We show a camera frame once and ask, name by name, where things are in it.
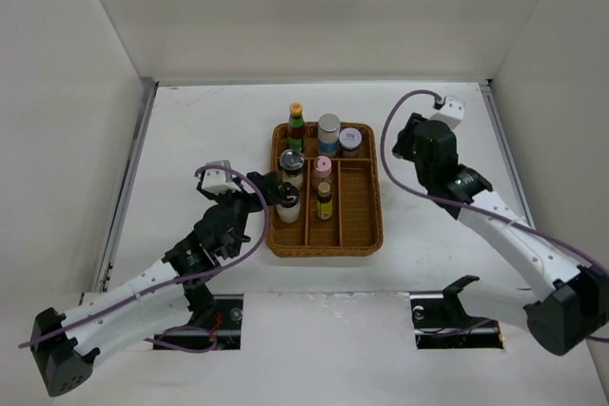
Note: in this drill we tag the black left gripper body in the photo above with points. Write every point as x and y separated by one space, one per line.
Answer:
243 205

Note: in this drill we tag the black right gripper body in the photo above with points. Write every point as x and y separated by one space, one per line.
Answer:
423 175

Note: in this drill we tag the white bottle black cap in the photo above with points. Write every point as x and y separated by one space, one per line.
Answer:
289 207

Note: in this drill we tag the clear jar grey lid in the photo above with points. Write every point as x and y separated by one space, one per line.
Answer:
292 164

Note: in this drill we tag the small yellow label bottle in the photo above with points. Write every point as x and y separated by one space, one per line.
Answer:
324 205

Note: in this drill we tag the pink cap spice shaker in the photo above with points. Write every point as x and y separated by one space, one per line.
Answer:
321 171

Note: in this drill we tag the brown spice jar red label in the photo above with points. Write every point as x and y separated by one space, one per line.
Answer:
350 141

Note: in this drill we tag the red sauce bottle yellow cap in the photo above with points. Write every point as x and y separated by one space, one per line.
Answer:
296 128

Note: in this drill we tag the white bead jar silver lid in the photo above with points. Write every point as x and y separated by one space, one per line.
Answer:
328 127

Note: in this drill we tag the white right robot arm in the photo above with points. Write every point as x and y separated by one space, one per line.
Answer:
565 303

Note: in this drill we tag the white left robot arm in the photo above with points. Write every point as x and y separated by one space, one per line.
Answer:
172 292

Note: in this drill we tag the brown wicker divided tray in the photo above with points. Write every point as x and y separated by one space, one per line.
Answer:
355 228

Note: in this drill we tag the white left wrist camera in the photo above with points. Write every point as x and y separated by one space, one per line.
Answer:
216 179

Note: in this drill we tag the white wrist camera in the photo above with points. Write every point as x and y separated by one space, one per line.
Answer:
216 179
449 111

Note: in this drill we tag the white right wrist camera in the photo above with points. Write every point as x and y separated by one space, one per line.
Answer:
449 111

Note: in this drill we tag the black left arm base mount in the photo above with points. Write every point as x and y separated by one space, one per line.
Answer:
217 329

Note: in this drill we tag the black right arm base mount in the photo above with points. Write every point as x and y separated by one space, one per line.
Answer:
441 323

